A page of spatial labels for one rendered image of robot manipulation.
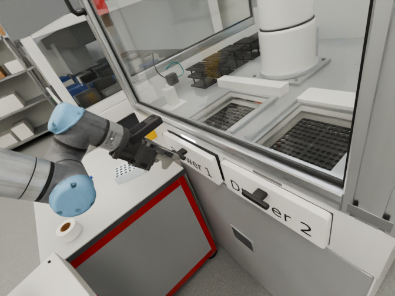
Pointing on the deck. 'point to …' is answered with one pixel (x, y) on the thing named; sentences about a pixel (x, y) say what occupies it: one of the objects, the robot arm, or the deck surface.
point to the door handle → (75, 10)
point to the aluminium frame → (368, 166)
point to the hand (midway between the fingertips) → (175, 154)
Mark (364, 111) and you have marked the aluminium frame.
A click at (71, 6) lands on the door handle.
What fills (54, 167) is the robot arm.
